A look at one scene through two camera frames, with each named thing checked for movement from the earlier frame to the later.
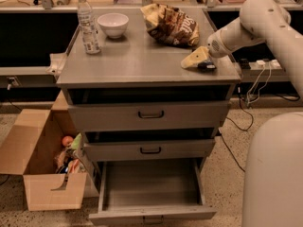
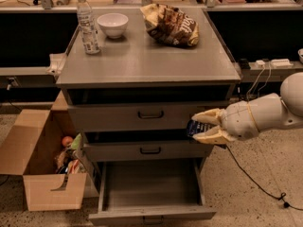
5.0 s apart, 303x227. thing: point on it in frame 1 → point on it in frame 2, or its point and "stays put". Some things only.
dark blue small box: [206, 64] → [193, 127]
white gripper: [217, 46] → [239, 121]
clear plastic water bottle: [87, 25] stays put
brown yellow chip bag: [170, 26] stays put
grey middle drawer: [129, 149] stays put
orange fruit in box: [67, 141] stays put
